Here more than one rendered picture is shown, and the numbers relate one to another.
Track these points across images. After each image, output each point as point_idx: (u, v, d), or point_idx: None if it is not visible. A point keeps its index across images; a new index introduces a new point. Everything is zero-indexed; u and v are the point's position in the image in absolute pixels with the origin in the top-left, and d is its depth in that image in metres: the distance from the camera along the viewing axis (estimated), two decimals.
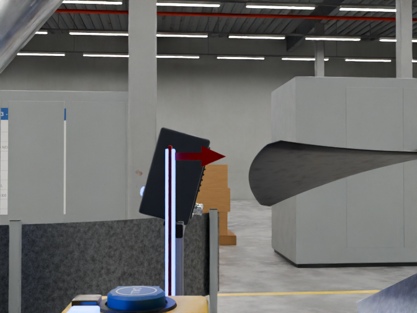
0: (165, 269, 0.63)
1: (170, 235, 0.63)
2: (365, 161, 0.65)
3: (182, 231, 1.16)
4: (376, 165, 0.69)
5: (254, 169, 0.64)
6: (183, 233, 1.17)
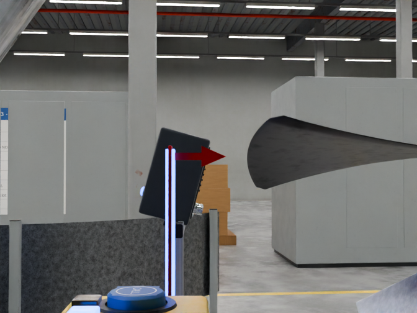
0: (165, 269, 0.63)
1: (170, 235, 0.63)
2: (365, 151, 0.65)
3: (182, 231, 1.16)
4: (375, 158, 0.69)
5: (253, 145, 0.64)
6: (183, 233, 1.17)
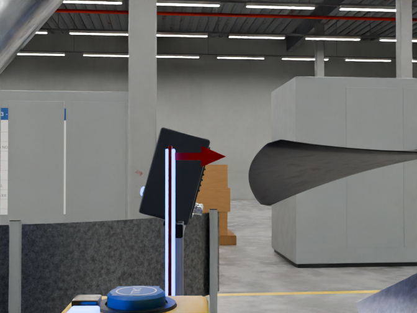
0: (165, 269, 0.63)
1: (170, 235, 0.63)
2: None
3: (182, 231, 1.16)
4: None
5: None
6: (183, 233, 1.17)
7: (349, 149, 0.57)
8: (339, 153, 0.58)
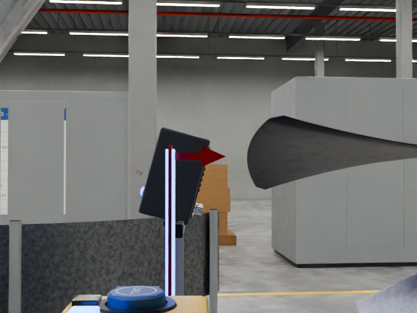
0: (165, 269, 0.63)
1: (170, 235, 0.63)
2: None
3: (182, 231, 1.16)
4: None
5: None
6: (183, 233, 1.17)
7: (350, 135, 0.57)
8: (339, 138, 0.59)
